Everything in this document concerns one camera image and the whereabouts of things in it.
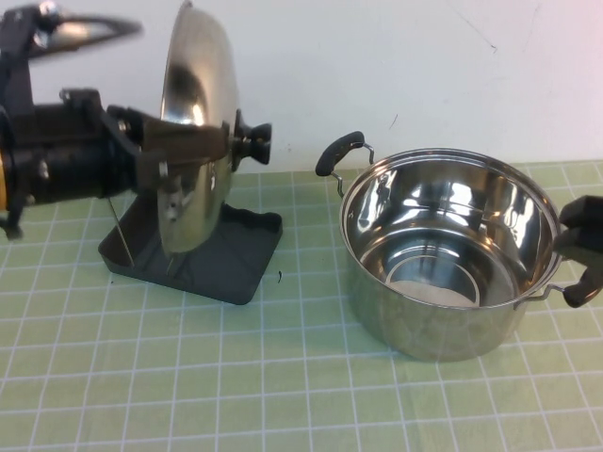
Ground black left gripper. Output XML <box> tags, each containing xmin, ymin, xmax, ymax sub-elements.
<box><xmin>14</xmin><ymin>87</ymin><xmax>228</xmax><ymax>204</ymax></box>

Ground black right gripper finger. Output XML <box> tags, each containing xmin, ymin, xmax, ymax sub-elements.
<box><xmin>553</xmin><ymin>225</ymin><xmax>603</xmax><ymax>265</ymax></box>
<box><xmin>559</xmin><ymin>195</ymin><xmax>603</xmax><ymax>231</ymax></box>

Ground stainless steel pot lid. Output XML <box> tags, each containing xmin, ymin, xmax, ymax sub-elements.
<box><xmin>157</xmin><ymin>0</ymin><xmax>274</xmax><ymax>255</ymax></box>

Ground black lid rack tray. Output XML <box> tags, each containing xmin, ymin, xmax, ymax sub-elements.
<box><xmin>97</xmin><ymin>195</ymin><xmax>284</xmax><ymax>307</ymax></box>

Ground green checked tablecloth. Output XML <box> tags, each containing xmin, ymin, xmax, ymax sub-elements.
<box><xmin>0</xmin><ymin>159</ymin><xmax>603</xmax><ymax>452</ymax></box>

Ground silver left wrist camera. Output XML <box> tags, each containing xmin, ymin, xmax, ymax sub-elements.
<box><xmin>0</xmin><ymin>0</ymin><xmax>145</xmax><ymax>241</ymax></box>

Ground stainless steel pot black handles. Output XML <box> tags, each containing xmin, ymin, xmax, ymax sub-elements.
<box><xmin>314</xmin><ymin>131</ymin><xmax>603</xmax><ymax>363</ymax></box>

